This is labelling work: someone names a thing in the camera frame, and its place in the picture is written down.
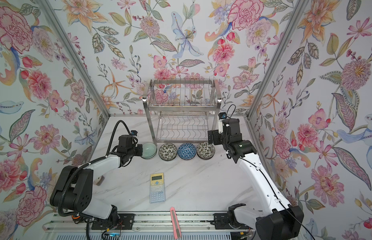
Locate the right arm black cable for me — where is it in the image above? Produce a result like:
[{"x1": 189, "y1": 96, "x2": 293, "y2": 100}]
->
[{"x1": 226, "y1": 104, "x2": 315, "y2": 240}]

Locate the pale green ceramic bowl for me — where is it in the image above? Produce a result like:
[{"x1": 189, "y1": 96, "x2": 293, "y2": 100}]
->
[{"x1": 141, "y1": 143, "x2": 157, "y2": 160}]

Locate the yellow blue calculator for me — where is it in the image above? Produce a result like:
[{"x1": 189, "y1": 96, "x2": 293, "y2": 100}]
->
[{"x1": 150, "y1": 173, "x2": 166, "y2": 204}]

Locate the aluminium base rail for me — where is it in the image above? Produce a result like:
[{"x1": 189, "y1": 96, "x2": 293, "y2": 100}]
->
[{"x1": 42, "y1": 209, "x2": 300, "y2": 233}]

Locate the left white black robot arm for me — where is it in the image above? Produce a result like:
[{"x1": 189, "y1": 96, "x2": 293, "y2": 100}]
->
[{"x1": 50, "y1": 135, "x2": 143, "y2": 228}]

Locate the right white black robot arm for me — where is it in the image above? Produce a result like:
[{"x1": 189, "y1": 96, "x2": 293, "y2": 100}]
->
[{"x1": 208, "y1": 117, "x2": 304, "y2": 240}]

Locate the pink utility knife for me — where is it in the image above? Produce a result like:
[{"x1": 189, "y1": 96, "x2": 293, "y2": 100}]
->
[{"x1": 170, "y1": 207, "x2": 182, "y2": 240}]

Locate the black white floral bowl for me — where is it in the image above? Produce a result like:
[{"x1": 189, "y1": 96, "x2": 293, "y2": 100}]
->
[
  {"x1": 197, "y1": 142, "x2": 216, "y2": 160},
  {"x1": 159, "y1": 143, "x2": 178, "y2": 161}
]

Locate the blue patterned ceramic bowl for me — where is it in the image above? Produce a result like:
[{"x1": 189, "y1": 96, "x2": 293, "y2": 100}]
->
[{"x1": 178, "y1": 143, "x2": 197, "y2": 160}]

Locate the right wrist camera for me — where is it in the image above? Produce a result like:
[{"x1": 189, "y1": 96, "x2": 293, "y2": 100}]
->
[{"x1": 218, "y1": 112, "x2": 228, "y2": 134}]

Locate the steel two-tier dish rack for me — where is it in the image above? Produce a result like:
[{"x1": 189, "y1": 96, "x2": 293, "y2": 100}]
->
[{"x1": 143, "y1": 79, "x2": 222, "y2": 145}]

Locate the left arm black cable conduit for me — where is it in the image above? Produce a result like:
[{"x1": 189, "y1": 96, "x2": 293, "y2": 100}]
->
[{"x1": 57, "y1": 119, "x2": 133, "y2": 217}]

